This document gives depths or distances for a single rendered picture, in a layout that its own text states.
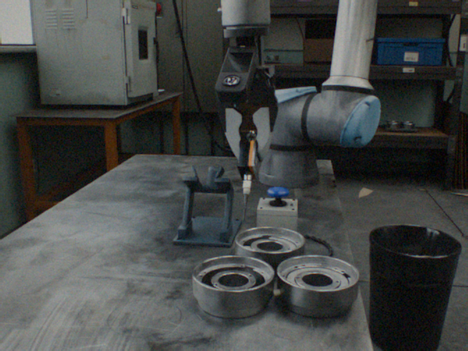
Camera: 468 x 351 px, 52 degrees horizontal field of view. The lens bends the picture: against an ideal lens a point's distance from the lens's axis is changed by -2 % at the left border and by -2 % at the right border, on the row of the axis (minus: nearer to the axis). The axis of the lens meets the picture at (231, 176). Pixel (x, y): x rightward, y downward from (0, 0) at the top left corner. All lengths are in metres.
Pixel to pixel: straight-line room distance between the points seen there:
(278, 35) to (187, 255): 3.97
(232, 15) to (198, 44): 3.73
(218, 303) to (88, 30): 2.47
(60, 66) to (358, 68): 2.19
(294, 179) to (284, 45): 3.54
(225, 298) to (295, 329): 0.09
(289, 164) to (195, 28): 3.43
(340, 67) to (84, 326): 0.77
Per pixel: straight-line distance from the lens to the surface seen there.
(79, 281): 0.74
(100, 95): 2.94
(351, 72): 1.11
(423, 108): 4.79
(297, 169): 1.16
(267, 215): 0.87
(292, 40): 4.65
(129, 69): 2.88
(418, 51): 4.24
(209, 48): 4.48
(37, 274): 0.78
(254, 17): 0.76
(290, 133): 1.15
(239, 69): 0.73
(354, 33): 1.12
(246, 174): 0.77
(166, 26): 4.57
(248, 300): 0.60
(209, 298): 0.61
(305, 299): 0.61
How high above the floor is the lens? 1.12
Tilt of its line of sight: 15 degrees down
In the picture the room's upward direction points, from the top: straight up
